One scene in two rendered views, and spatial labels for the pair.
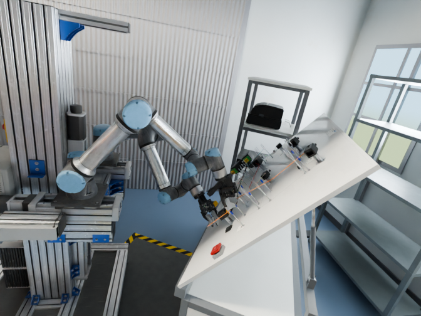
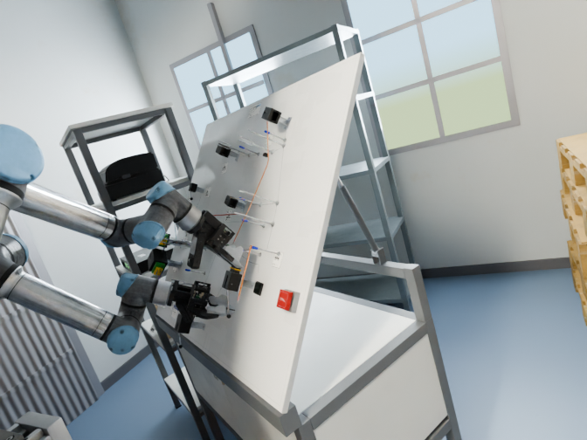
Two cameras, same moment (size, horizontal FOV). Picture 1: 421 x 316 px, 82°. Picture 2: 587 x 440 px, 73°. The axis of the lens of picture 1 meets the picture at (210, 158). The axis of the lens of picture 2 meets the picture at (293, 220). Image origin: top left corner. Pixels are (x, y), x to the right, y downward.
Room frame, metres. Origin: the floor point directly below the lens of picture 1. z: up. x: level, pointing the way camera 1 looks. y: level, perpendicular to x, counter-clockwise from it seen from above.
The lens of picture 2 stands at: (0.13, 0.55, 1.55)
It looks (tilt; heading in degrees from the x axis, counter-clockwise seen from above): 13 degrees down; 315
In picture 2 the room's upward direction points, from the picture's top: 17 degrees counter-clockwise
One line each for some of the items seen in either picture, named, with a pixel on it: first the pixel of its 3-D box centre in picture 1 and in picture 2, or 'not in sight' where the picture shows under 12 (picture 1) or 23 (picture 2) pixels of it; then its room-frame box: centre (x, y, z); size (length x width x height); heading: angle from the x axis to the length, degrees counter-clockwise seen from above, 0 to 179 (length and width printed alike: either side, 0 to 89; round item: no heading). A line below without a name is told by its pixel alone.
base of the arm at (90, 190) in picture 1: (81, 184); not in sight; (1.11, 0.65, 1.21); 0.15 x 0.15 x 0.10
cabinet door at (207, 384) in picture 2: not in sight; (204, 376); (1.72, -0.17, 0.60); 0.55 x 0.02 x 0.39; 167
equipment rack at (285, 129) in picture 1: (257, 173); (172, 275); (2.32, -0.50, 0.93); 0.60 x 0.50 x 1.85; 167
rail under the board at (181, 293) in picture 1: (212, 226); (205, 353); (1.46, -0.09, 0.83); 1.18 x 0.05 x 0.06; 167
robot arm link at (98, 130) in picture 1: (103, 135); not in sight; (1.59, 0.76, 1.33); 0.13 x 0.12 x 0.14; 148
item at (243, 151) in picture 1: (254, 159); (155, 254); (2.27, -0.43, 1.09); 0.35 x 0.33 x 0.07; 167
